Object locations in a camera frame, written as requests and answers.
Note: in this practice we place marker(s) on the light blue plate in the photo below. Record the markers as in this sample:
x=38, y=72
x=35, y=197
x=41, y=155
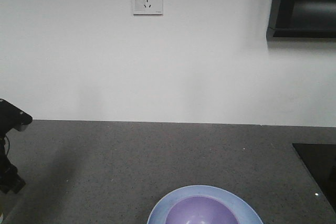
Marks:
x=242, y=210

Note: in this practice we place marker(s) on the black range hood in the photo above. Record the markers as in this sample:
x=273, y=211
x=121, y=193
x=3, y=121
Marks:
x=301, y=19

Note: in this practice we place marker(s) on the purple plastic bowl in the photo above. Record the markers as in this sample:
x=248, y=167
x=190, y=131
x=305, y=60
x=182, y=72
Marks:
x=200, y=209

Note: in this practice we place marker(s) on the black induction cooktop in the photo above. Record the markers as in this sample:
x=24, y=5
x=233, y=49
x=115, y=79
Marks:
x=319, y=159

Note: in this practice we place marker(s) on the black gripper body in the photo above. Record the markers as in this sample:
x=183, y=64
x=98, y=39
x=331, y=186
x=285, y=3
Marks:
x=11, y=118

